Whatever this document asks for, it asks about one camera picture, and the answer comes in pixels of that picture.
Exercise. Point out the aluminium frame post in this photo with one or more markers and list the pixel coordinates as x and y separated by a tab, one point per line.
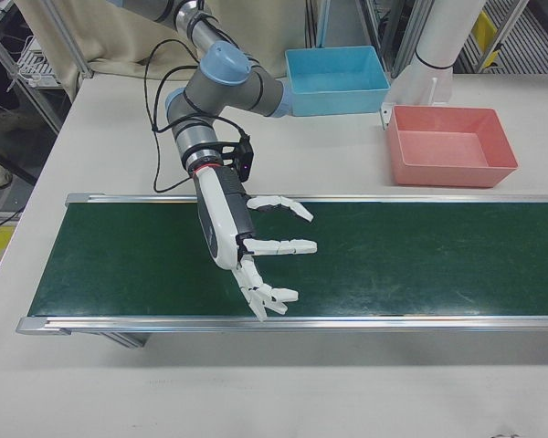
73	50

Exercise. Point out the green belt conveyor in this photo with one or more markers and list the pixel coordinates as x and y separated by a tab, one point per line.
393	264

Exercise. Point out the metal roller rack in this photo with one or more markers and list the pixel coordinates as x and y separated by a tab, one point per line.
530	45

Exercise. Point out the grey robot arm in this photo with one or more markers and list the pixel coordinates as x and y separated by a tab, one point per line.
228	91

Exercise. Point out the metal base bracket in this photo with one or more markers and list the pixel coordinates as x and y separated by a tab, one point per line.
385	116

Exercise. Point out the white column stand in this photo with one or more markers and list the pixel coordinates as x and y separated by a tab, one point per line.
443	36

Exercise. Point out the yellow plastic part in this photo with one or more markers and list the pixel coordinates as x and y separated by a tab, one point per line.
484	25

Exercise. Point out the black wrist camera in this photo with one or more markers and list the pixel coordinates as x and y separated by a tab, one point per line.
245	157

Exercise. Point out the aluminium shelf frame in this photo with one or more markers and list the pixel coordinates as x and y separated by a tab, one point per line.
399	45

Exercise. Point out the pink plastic box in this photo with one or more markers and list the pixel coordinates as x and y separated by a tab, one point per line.
443	150

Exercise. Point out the beige cloth curtain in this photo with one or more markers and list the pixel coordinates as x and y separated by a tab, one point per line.
119	45

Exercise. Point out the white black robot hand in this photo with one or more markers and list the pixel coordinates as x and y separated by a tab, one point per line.
219	219

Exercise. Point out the blue metal post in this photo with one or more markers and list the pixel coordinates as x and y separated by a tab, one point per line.
323	23

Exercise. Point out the blue plastic box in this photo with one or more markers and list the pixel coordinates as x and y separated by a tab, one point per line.
338	100

